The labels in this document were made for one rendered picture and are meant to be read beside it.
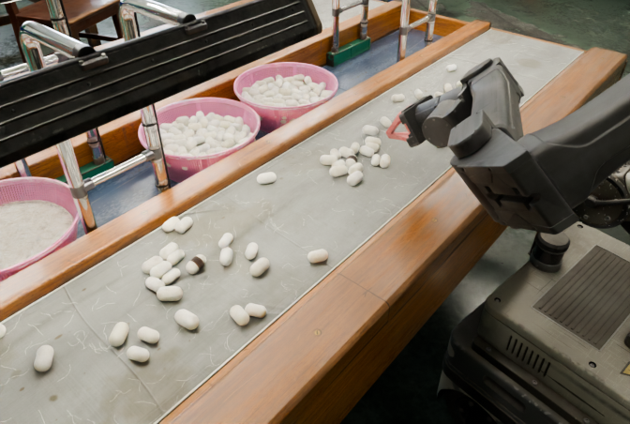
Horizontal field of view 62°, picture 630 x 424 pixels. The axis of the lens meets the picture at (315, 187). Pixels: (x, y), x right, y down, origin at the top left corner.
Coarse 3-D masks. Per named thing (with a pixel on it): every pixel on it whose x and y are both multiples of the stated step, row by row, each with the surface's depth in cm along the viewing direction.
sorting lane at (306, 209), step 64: (448, 64) 151; (512, 64) 151; (384, 128) 121; (256, 192) 101; (320, 192) 101; (384, 192) 101; (128, 256) 87; (192, 256) 87; (256, 256) 87; (64, 320) 76; (128, 320) 76; (256, 320) 76; (0, 384) 68; (64, 384) 68; (128, 384) 68; (192, 384) 68
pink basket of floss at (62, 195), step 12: (0, 180) 99; (12, 180) 100; (24, 180) 100; (36, 180) 100; (48, 180) 100; (0, 192) 100; (24, 192) 101; (36, 192) 101; (48, 192) 101; (60, 192) 99; (60, 204) 100; (72, 204) 98; (72, 216) 98; (72, 228) 89; (60, 240) 86; (72, 240) 92; (48, 252) 84; (24, 264) 82; (0, 276) 81
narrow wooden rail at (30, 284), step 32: (480, 32) 168; (416, 64) 145; (352, 96) 129; (288, 128) 116; (320, 128) 120; (224, 160) 106; (256, 160) 107; (192, 192) 97; (128, 224) 90; (160, 224) 93; (64, 256) 84; (96, 256) 85; (0, 288) 78; (32, 288) 78; (0, 320) 76
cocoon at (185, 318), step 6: (180, 312) 75; (186, 312) 75; (174, 318) 75; (180, 318) 74; (186, 318) 74; (192, 318) 74; (198, 318) 75; (180, 324) 74; (186, 324) 74; (192, 324) 74; (198, 324) 75
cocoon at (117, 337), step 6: (120, 324) 73; (126, 324) 74; (114, 330) 72; (120, 330) 72; (126, 330) 73; (114, 336) 72; (120, 336) 72; (126, 336) 73; (114, 342) 71; (120, 342) 72
